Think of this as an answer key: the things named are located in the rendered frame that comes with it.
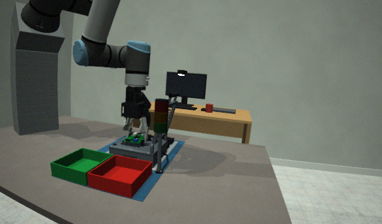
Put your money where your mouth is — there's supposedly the green circuit board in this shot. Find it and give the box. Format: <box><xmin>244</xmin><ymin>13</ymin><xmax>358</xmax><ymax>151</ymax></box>
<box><xmin>122</xmin><ymin>133</ymin><xmax>144</xmax><ymax>144</ymax></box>

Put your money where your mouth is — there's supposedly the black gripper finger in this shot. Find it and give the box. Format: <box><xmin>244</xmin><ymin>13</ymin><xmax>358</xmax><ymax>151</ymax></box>
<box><xmin>123</xmin><ymin>118</ymin><xmax>134</xmax><ymax>138</ymax></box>
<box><xmin>140</xmin><ymin>108</ymin><xmax>150</xmax><ymax>142</ymax></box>

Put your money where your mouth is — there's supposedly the green bin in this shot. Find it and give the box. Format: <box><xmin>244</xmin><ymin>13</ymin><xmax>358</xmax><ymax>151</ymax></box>
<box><xmin>50</xmin><ymin>148</ymin><xmax>114</xmax><ymax>186</ymax></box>

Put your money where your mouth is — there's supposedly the red open-top bin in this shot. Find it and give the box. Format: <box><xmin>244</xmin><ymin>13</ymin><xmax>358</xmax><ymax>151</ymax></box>
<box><xmin>87</xmin><ymin>155</ymin><xmax>152</xmax><ymax>198</ymax></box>

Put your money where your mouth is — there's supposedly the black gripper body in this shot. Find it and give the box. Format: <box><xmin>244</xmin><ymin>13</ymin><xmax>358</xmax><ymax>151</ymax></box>
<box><xmin>121</xmin><ymin>86</ymin><xmax>147</xmax><ymax>119</ymax></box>

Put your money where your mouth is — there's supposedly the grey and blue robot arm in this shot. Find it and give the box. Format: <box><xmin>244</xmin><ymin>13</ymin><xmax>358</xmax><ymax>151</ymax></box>
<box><xmin>21</xmin><ymin>0</ymin><xmax>151</xmax><ymax>87</ymax></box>

